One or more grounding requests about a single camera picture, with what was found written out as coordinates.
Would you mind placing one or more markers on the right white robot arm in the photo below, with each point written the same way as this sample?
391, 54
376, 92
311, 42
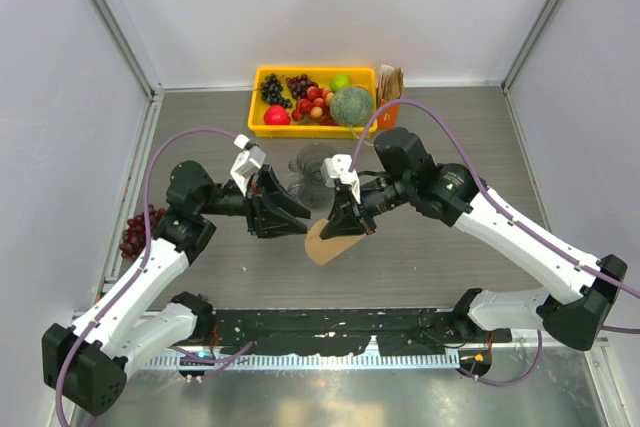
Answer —
577, 289

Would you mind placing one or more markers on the yellow plastic tray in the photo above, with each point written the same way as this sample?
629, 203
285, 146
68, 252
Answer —
361, 76

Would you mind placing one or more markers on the red apple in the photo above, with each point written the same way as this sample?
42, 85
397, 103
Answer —
276, 115

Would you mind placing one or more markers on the grey transparent coffee dripper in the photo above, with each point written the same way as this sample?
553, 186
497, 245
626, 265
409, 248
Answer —
309, 161

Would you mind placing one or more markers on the dark red grape bunch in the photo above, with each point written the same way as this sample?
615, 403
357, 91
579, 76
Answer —
299, 85

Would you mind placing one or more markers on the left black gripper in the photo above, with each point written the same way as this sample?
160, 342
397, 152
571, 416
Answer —
270, 207

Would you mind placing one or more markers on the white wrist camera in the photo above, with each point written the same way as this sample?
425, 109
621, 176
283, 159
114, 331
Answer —
337, 168
247, 163

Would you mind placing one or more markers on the red grape bunch on table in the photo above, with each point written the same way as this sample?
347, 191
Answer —
133, 240

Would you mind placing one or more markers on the red lychee cluster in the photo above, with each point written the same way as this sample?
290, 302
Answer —
313, 105

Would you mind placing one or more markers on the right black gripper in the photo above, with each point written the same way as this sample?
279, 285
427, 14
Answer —
348, 217

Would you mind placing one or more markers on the slotted cable duct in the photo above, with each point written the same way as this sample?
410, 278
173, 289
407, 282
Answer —
368, 361

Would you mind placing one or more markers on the green netted melon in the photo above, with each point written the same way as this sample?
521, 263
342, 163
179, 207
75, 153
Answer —
352, 106

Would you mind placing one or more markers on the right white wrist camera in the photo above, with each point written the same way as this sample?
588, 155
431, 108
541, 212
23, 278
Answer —
337, 168

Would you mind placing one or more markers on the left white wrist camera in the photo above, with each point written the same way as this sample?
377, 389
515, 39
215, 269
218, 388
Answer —
247, 163

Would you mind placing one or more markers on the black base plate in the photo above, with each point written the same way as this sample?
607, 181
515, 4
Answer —
340, 332

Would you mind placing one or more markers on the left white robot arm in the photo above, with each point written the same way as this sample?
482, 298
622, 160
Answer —
90, 362

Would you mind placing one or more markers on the green pear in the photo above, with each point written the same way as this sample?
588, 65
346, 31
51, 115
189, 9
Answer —
339, 82

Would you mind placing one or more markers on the orange filter box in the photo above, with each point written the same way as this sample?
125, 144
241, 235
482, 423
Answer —
387, 119

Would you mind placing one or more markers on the grey transparent glass server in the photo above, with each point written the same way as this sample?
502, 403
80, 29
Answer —
313, 195

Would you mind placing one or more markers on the dark blue grape bunch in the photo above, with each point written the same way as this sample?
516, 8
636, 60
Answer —
271, 92

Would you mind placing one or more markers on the brown paper coffee filter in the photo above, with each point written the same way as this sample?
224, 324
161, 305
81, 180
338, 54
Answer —
322, 251

